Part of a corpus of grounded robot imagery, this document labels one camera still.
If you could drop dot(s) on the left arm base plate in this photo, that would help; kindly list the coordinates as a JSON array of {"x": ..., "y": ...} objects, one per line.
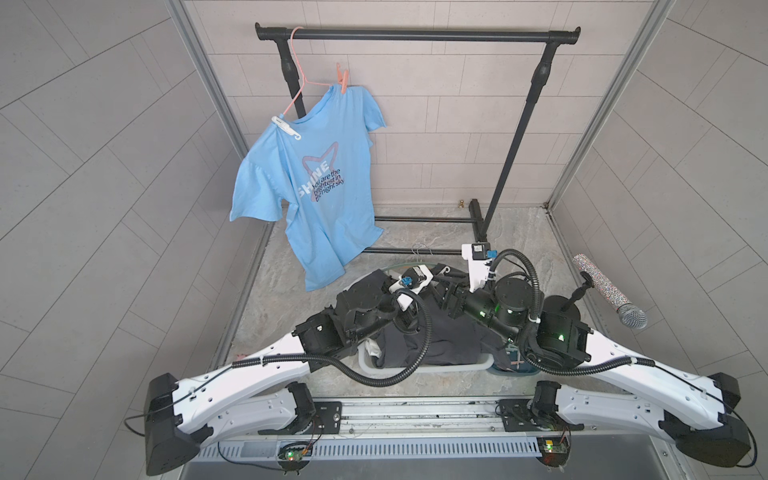
[{"x": 315, "y": 418}]

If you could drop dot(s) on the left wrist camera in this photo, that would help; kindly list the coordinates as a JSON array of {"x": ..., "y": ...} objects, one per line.
[{"x": 415, "y": 278}]

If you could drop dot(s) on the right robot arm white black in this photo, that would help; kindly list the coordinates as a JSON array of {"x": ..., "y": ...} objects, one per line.
[{"x": 595, "y": 378}]

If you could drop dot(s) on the white clothespin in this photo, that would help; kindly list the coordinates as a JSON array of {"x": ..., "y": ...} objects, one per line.
[{"x": 285, "y": 127}]

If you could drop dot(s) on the aluminium mounting rail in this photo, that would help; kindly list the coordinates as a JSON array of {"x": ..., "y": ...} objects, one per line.
[{"x": 442, "y": 416}]

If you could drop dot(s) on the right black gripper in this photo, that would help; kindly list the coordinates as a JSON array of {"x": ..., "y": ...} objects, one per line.
[{"x": 457, "y": 292}]

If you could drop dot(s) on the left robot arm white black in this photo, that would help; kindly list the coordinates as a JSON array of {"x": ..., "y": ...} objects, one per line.
[{"x": 312, "y": 345}]

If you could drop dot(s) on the black clothes rack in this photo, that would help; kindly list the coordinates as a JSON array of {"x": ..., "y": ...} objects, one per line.
[{"x": 479, "y": 220}]

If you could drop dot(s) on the pink clothespin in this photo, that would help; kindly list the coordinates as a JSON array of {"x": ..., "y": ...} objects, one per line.
[{"x": 343, "y": 77}]

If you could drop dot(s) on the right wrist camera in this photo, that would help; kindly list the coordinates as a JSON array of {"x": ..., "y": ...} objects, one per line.
[{"x": 479, "y": 257}]

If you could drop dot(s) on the light blue printed t-shirt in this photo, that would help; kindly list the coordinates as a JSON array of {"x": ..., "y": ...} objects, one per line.
[{"x": 316, "y": 175}]

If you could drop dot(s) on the teal plastic tray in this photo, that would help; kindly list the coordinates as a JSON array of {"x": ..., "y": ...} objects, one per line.
[{"x": 513, "y": 364}]

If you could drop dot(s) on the silver wire hanger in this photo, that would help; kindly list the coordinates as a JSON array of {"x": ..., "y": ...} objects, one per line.
[{"x": 420, "y": 249}]

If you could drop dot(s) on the right circuit board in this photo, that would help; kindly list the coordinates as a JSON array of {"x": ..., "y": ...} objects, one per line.
[{"x": 554, "y": 452}]

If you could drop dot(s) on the circuit board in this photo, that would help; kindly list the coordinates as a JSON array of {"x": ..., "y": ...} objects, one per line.
[
  {"x": 295, "y": 456},
  {"x": 554, "y": 452}
]

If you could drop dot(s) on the left circuit board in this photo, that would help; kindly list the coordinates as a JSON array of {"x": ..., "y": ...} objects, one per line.
[{"x": 295, "y": 456}]

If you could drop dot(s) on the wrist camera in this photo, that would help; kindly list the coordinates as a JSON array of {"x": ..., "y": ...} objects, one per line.
[
  {"x": 415, "y": 278},
  {"x": 479, "y": 257}
]

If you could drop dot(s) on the glitter microphone on stand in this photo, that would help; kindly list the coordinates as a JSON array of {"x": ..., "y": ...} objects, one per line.
[{"x": 629, "y": 314}]

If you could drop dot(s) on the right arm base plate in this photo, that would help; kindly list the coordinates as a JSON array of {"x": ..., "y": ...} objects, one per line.
[{"x": 525, "y": 414}]

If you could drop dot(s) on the white laundry basket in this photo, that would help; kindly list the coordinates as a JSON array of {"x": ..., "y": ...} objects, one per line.
[{"x": 366, "y": 363}]

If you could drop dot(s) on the dark garment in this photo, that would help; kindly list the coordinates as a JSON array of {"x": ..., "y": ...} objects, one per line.
[{"x": 455, "y": 341}]

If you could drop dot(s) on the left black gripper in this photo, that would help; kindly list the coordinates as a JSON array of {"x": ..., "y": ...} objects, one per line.
[{"x": 382, "y": 288}]

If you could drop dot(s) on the pink wire hanger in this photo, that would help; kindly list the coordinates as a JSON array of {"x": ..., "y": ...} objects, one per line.
[{"x": 295, "y": 76}]

